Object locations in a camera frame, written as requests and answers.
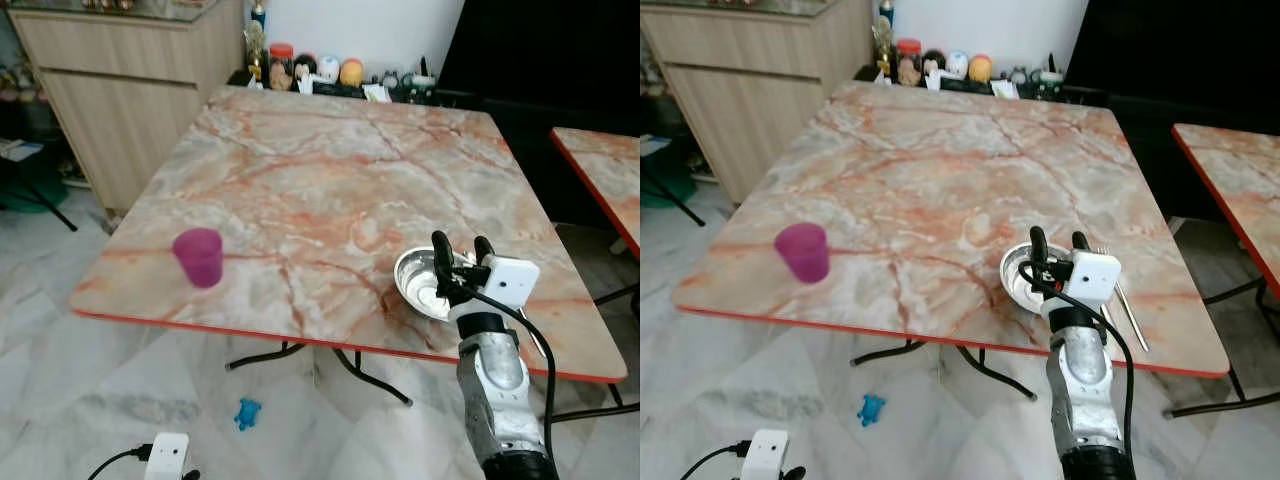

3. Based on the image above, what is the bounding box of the round steel bowl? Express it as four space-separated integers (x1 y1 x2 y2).
393 246 479 322
1000 241 1077 313

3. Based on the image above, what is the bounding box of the purple plastic cup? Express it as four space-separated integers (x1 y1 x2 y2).
172 228 224 289
774 222 831 284

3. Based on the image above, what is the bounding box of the steel cutlery piece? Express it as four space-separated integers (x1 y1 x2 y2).
519 308 549 359
1116 282 1151 353

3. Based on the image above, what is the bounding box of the large marble folding table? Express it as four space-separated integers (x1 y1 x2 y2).
671 80 1232 402
68 84 629 407

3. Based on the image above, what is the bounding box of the marble table with red rim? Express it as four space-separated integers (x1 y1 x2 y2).
1164 122 1280 419
549 127 641 311

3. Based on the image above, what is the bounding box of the green basin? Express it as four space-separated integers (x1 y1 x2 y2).
640 165 699 209
0 176 69 215

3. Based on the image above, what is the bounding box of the large black panel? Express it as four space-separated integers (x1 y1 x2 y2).
436 0 641 233
1062 0 1280 223

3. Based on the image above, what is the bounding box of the red-lidded glass jar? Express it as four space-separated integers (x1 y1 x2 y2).
269 43 296 92
896 38 923 88

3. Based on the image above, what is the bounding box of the golden statuette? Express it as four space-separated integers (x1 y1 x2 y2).
245 24 269 83
871 22 896 79

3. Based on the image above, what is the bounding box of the light wooden cabinet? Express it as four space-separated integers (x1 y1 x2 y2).
8 0 247 213
640 0 877 207

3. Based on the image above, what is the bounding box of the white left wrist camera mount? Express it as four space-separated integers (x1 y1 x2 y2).
143 432 191 480
741 429 791 480

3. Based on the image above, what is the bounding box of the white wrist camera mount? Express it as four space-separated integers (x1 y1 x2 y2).
469 256 542 320
143 432 191 480
1061 249 1126 310
741 429 791 480

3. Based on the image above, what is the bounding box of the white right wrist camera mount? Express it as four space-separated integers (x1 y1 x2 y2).
1061 249 1126 310
469 256 542 320

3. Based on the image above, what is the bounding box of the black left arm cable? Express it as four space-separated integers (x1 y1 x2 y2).
87 445 153 480
681 441 751 480

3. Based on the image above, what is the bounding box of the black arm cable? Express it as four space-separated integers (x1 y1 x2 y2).
681 441 751 480
468 288 558 451
1018 262 1138 451
87 445 153 480

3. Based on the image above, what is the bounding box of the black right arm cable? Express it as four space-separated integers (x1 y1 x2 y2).
1018 262 1138 451
468 288 558 451

